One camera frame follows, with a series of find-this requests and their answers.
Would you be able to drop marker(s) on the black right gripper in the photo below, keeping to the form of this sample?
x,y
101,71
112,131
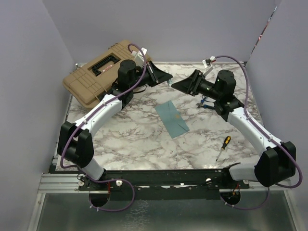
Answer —
x,y
191,84

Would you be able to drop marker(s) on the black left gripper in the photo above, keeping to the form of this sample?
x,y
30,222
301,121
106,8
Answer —
x,y
156,75

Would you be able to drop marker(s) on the light blue envelope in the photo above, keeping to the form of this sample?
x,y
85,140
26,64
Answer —
x,y
171,119

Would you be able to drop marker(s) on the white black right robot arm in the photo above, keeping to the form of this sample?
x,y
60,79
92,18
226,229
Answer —
x,y
276,158

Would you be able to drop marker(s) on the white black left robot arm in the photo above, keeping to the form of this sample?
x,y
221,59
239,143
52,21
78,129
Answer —
x,y
75,141

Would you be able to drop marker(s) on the yellow black screwdriver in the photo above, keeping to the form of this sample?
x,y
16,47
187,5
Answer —
x,y
225,143

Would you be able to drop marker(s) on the tan plastic toolbox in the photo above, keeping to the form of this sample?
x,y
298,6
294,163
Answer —
x,y
88,83

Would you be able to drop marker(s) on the blue handled cutting pliers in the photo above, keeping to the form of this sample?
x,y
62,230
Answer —
x,y
202,104

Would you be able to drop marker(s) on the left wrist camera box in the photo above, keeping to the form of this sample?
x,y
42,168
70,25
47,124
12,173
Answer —
x,y
138,57

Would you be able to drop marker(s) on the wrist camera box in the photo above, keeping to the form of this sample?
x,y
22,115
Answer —
x,y
207,62
138,57

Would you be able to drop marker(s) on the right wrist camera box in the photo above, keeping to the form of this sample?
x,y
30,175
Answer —
x,y
207,62

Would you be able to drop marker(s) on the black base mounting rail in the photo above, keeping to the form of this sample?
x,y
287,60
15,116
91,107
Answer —
x,y
163,184

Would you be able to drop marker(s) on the aluminium frame rail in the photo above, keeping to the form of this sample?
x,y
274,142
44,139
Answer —
x,y
51,183

